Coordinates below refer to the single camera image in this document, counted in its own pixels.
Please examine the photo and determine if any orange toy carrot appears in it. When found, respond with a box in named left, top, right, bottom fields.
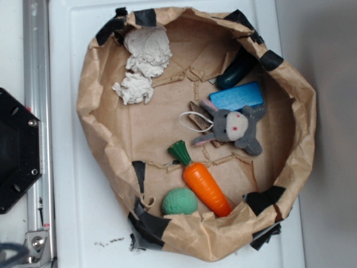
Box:
left=167, top=140, right=233, bottom=217

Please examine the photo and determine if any white tray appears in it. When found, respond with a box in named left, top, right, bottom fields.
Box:
left=47, top=0, right=307, bottom=268

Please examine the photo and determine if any dark green toy cucumber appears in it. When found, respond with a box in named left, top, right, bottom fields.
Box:
left=216, top=48, right=258, bottom=89

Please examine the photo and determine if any blue wooden block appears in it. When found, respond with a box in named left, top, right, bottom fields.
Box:
left=209, top=82, right=264, bottom=111

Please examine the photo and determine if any aluminium extrusion rail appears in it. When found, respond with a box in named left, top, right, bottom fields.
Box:
left=23, top=1, right=57, bottom=267

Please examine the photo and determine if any metal corner bracket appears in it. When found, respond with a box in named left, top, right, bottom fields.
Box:
left=23, top=230, right=52, bottom=267

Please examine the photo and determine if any brown paper bag tray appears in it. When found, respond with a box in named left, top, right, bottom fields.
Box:
left=77, top=7, right=316, bottom=261

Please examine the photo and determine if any green textured ball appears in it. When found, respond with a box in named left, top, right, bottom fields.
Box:
left=162, top=188, right=198, bottom=215

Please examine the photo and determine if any grey braided cable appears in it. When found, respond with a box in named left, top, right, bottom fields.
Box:
left=0, top=242, right=28, bottom=265

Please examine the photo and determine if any white paper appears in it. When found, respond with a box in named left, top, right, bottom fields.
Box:
left=112, top=26, right=172, bottom=105

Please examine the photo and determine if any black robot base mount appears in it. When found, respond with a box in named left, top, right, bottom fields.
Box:
left=1, top=88, right=42, bottom=214

